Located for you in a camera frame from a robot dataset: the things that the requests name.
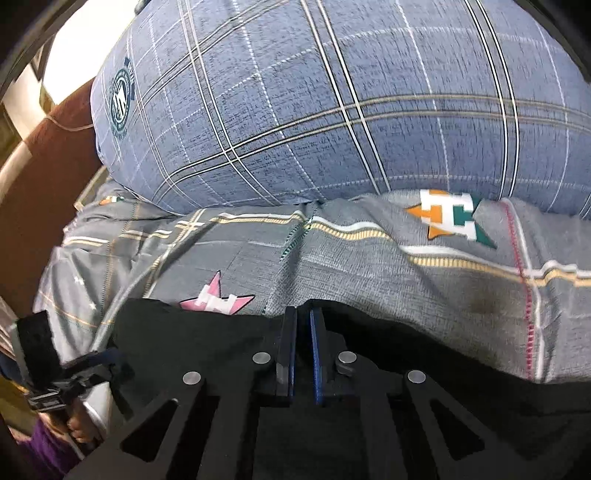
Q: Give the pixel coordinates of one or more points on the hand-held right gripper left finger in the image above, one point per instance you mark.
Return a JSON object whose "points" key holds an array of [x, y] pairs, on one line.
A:
{"points": [[288, 355]]}

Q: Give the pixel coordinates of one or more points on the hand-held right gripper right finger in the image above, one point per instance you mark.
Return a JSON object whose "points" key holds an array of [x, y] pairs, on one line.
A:
{"points": [[316, 355]]}

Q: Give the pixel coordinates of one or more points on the black pants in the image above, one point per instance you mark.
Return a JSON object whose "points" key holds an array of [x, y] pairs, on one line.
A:
{"points": [[184, 332]]}

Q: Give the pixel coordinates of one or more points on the person's left forearm purple sleeve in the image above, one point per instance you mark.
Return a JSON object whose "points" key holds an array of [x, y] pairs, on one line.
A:
{"points": [[46, 447]]}

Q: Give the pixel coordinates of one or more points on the person's left hand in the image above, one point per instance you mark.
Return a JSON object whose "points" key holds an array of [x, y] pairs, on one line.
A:
{"points": [[81, 427]]}

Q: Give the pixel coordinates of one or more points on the grey star print bed sheet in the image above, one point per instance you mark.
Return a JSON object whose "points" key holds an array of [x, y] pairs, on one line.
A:
{"points": [[369, 277]]}

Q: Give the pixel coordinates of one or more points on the brown velvet headboard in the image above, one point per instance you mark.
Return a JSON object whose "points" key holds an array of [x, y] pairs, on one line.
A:
{"points": [[46, 194]]}

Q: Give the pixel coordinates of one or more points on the blue plaid quilt bundle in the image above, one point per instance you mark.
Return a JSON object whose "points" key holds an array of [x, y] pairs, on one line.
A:
{"points": [[300, 115]]}

